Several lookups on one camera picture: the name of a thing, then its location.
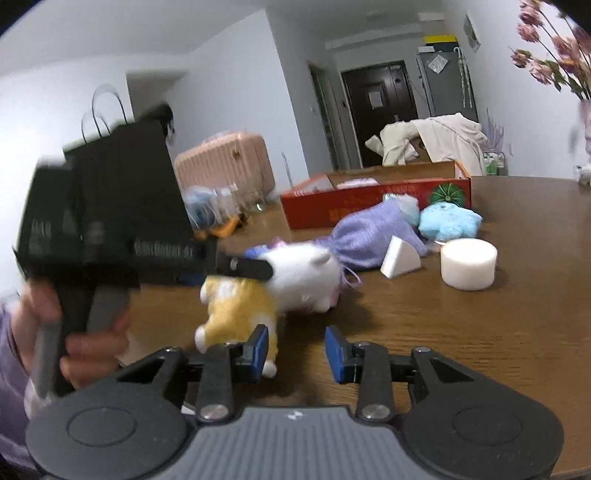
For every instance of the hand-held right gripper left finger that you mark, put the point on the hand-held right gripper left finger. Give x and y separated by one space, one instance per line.
261 353

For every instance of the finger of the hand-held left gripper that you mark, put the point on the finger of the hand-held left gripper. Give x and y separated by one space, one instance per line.
244 267

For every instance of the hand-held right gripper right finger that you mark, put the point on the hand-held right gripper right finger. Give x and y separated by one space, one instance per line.
334 355

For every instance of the white and yellow plush toy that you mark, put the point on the white and yellow plush toy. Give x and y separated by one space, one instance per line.
295 277

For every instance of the white wedge sponge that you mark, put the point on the white wedge sponge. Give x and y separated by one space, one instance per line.
399 258

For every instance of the red cardboard box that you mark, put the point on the red cardboard box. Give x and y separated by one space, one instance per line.
378 203

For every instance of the person's left forearm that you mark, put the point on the person's left forearm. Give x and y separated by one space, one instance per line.
11 392

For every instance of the blue soft toy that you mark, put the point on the blue soft toy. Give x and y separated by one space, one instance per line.
251 251

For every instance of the person's left hand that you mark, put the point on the person's left hand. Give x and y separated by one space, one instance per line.
92 348

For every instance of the black paper bag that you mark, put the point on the black paper bag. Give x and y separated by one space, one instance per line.
138 175

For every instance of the pink suitcase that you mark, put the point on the pink suitcase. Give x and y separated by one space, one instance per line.
221 161

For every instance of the white cylinder sponge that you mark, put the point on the white cylinder sponge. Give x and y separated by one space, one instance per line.
468 264

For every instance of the translucent teal pouch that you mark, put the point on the translucent teal pouch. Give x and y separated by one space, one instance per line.
406 204

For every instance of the light blue plush toy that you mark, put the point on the light blue plush toy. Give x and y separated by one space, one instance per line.
448 221

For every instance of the brown chair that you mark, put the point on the brown chair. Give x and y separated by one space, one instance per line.
418 150

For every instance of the dark entrance door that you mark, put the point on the dark entrance door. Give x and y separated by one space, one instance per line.
378 99

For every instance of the cream jacket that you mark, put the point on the cream jacket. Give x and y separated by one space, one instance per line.
438 136

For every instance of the grey refrigerator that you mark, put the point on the grey refrigerator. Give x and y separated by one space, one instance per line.
445 87

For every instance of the lavender bunch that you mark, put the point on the lavender bunch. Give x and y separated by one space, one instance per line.
495 131

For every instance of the yellow box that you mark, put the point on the yellow box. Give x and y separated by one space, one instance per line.
442 39

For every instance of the pink textured vase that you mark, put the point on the pink textured vase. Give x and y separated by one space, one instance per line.
584 124

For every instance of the dried pink flowers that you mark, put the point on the dried pink flowers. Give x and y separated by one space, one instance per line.
554 50

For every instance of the white wall panel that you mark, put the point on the white wall panel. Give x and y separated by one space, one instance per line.
471 30

